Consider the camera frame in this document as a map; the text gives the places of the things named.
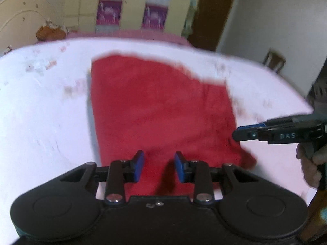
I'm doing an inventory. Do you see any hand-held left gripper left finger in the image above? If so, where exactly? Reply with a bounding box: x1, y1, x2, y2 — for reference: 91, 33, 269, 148
60, 150, 146, 205

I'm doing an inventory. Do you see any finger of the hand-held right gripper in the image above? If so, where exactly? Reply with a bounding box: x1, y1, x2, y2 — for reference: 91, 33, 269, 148
232, 127, 272, 143
238, 117, 297, 129

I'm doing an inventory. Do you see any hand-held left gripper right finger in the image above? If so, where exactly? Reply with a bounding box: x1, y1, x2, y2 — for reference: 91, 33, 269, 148
174, 151, 258, 205

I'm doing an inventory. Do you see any red jacket with dark lining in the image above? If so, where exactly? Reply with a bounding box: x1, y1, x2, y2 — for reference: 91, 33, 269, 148
89, 52, 257, 202

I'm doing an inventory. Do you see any person's right hand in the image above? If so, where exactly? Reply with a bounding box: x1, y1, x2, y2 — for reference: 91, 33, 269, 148
296, 143, 327, 190

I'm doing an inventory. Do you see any dark cloth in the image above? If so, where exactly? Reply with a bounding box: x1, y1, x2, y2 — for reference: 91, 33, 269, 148
307, 74, 327, 115

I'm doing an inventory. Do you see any wooden chair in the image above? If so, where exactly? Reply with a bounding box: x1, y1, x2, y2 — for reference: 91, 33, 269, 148
263, 48, 286, 73

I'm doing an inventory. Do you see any white floral bed sheet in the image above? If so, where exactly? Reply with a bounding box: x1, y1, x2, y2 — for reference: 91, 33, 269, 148
0, 37, 317, 245

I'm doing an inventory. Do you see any brown wooden door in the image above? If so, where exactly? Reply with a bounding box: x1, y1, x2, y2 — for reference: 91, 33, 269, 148
188, 0, 237, 52

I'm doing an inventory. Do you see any pink bed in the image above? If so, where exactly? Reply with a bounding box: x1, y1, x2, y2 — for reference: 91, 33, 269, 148
66, 29, 193, 48

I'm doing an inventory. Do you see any brown crumpled cloth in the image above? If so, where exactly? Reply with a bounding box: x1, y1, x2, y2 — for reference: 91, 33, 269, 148
36, 23, 67, 42

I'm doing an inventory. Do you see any cream wardrobe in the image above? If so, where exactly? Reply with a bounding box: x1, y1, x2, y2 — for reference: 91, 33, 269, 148
63, 0, 202, 38

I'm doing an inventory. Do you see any cream headboard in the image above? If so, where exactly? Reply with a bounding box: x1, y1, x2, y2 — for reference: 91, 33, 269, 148
0, 0, 58, 56

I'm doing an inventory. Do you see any brown wooden post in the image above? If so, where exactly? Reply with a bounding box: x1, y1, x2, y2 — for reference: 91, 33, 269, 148
298, 185, 327, 243

